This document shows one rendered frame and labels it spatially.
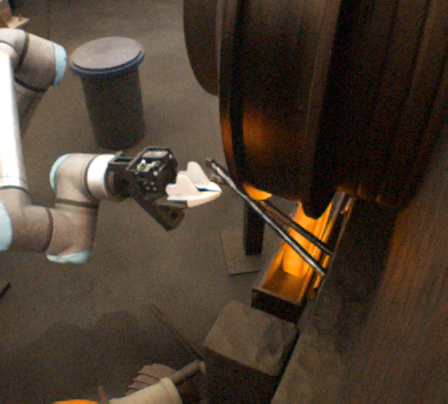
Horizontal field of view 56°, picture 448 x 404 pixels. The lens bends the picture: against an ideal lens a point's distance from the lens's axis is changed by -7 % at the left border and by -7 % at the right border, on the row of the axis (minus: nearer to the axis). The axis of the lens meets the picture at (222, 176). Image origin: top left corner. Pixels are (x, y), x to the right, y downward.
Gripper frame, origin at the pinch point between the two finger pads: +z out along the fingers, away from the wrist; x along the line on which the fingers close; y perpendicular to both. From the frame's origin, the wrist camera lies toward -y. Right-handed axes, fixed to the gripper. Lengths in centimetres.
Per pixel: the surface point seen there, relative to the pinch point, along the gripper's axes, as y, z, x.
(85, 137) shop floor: -38, -125, 74
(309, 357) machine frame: 4.1, 26.3, -26.6
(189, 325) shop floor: -67, -38, 11
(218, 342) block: 0.5, 14.2, -25.7
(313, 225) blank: -0.8, 18.2, -3.6
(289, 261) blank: -5.9, 14.6, -6.6
